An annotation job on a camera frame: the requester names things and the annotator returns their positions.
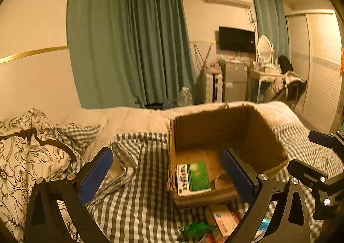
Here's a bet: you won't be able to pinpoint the green curtain by wardrobe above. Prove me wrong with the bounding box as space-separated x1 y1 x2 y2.
253 0 289 58

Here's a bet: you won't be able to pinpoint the chair with clothes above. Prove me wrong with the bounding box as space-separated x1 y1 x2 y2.
264 55 307 110

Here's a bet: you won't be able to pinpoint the green white medicine box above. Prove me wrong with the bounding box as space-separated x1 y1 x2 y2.
176 161 210 196

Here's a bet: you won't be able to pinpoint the brown cardboard box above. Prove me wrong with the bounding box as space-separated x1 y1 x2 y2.
167 102 287 208

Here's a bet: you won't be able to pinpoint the grey mini fridge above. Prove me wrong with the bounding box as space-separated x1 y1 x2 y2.
219 60 247 102

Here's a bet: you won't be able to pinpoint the grey checked bed sheet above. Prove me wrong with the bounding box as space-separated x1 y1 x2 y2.
53 121 344 243

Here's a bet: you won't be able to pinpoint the large clear water bottle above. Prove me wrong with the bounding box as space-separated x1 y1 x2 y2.
177 87 194 107

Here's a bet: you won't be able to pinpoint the green snack packet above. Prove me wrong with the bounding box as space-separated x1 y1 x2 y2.
178 222 214 238

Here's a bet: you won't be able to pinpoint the white stacked storage crates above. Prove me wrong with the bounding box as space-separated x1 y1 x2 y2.
199 66 223 103

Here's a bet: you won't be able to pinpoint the floral duvet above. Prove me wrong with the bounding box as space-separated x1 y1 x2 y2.
1 109 83 242

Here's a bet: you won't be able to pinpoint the white louvred wardrobe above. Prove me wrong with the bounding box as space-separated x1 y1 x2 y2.
286 9 342 132

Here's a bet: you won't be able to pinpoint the white dressing table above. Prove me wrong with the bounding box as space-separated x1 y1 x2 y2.
247 69 282 103

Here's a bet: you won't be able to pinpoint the white oval vanity mirror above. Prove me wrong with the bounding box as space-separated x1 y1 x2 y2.
256 35 273 64

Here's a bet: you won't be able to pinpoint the black wall television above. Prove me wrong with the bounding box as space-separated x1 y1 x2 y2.
219 26 256 53

